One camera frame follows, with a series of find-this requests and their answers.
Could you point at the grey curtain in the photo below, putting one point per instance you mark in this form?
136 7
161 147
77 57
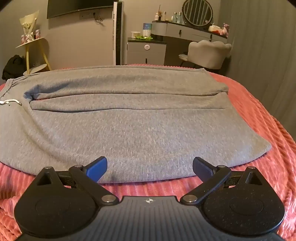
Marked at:
259 46

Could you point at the light blue cosmetic bottle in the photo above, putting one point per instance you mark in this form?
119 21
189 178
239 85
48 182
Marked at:
175 17
180 17

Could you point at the blue and white box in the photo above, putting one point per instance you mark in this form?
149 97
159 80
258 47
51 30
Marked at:
147 29

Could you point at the small pink box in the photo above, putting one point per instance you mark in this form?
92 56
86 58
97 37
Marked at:
23 39
37 34

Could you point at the grey nightstand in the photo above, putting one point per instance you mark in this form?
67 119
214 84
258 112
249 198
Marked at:
145 55

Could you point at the wrapped flower bouquet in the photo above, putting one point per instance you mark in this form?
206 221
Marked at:
29 25

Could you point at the dark hanging wall hook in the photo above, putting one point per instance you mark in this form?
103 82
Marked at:
99 18

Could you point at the pink plush toy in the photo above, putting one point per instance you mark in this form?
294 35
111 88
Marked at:
224 30

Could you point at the green leafy decoration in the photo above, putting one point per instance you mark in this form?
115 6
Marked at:
144 37

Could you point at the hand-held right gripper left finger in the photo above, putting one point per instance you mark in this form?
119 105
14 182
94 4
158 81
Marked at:
97 168

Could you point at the round vanity mirror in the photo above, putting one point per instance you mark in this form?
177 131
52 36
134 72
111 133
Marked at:
197 11

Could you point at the coral ribbed blanket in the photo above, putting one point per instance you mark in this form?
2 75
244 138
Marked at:
266 162

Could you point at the white bowl with red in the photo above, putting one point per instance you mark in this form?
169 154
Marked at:
214 28

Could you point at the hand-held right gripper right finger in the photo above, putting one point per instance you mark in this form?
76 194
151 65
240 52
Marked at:
203 170

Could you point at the white tower air conditioner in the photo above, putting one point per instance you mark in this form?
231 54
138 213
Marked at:
115 34

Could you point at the black bag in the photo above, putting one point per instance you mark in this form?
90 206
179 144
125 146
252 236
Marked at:
13 68

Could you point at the grey pants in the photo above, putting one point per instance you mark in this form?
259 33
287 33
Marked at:
127 127

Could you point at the wall-mounted black television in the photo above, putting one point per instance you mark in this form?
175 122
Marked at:
76 7

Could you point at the grey vanity desk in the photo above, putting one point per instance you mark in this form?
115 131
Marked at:
175 29

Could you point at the yellow side table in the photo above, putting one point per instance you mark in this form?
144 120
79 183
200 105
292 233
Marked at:
27 58

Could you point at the white round container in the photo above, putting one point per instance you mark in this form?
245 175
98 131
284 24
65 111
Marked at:
136 34

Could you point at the beige shell-back chair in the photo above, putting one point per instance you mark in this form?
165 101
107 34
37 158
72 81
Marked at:
208 54

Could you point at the pale cosmetic bottle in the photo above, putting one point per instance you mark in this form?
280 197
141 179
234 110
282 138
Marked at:
164 16

